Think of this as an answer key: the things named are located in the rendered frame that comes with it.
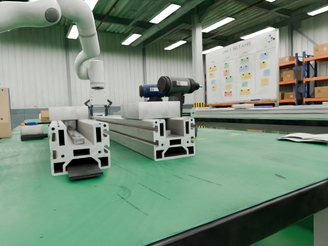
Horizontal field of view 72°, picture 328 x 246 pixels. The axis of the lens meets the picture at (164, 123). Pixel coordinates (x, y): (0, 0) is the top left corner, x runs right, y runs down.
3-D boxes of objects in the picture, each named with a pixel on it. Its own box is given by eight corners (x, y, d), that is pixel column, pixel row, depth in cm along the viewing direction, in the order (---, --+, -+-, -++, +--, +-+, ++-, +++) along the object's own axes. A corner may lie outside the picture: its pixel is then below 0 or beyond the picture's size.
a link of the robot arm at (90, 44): (61, 36, 111) (77, 83, 134) (95, 35, 112) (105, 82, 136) (65, 27, 116) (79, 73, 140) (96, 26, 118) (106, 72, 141)
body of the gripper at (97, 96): (105, 87, 141) (106, 105, 142) (88, 87, 137) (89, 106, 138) (107, 86, 134) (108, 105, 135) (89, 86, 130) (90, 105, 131)
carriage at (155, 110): (121, 127, 67) (120, 104, 66) (155, 125, 71) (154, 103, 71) (139, 131, 52) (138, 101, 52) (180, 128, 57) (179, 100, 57)
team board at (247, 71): (200, 153, 444) (197, 52, 432) (218, 150, 469) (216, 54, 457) (269, 169, 314) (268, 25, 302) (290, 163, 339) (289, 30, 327)
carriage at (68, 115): (51, 127, 81) (49, 108, 81) (83, 125, 86) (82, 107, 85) (50, 130, 67) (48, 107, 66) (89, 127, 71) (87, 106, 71)
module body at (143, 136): (94, 132, 119) (93, 115, 118) (113, 131, 123) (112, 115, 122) (154, 161, 46) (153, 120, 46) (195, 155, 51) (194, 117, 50)
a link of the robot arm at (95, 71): (87, 82, 131) (103, 82, 132) (85, 59, 130) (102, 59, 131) (90, 84, 139) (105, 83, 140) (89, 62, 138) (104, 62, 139)
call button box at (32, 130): (23, 139, 98) (22, 124, 98) (48, 137, 102) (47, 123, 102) (20, 141, 91) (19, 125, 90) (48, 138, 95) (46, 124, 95)
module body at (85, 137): (53, 135, 110) (52, 117, 110) (75, 133, 115) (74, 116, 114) (51, 176, 38) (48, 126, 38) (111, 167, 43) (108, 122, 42)
